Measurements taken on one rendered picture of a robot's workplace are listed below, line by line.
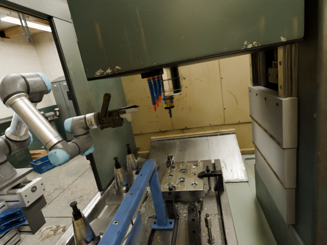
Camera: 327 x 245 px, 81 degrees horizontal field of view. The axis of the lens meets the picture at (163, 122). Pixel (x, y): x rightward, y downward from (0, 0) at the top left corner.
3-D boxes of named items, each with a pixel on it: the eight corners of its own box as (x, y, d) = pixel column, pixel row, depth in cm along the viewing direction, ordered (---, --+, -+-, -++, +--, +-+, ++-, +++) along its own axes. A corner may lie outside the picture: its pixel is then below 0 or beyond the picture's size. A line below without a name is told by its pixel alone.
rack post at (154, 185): (151, 229, 86) (137, 171, 78) (154, 220, 91) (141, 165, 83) (172, 230, 83) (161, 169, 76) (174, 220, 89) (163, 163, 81)
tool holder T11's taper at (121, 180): (124, 189, 62) (119, 171, 60) (113, 188, 64) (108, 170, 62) (131, 182, 66) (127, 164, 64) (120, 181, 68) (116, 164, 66)
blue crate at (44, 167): (40, 174, 392) (36, 165, 387) (31, 171, 416) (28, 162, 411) (68, 161, 440) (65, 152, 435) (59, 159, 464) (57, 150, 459)
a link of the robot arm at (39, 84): (-9, 147, 110) (10, 67, 87) (18, 138, 123) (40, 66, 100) (7, 161, 109) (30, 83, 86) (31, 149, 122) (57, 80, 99)
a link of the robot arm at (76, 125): (73, 132, 98) (67, 117, 96) (94, 128, 98) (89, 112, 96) (66, 137, 90) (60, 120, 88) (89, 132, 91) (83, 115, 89)
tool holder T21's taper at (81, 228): (92, 247, 42) (83, 222, 40) (72, 251, 42) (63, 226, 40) (98, 231, 46) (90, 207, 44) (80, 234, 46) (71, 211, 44)
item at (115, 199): (102, 205, 58) (102, 203, 58) (110, 195, 63) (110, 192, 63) (123, 205, 57) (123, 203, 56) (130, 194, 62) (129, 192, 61)
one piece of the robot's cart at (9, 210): (-3, 235, 94) (-10, 220, 92) (14, 221, 103) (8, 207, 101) (11, 235, 92) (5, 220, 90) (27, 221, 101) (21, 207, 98)
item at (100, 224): (81, 236, 48) (81, 233, 48) (93, 219, 53) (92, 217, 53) (106, 236, 46) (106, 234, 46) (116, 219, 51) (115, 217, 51)
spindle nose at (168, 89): (186, 93, 86) (182, 65, 83) (151, 98, 85) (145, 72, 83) (180, 90, 101) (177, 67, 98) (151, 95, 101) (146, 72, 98)
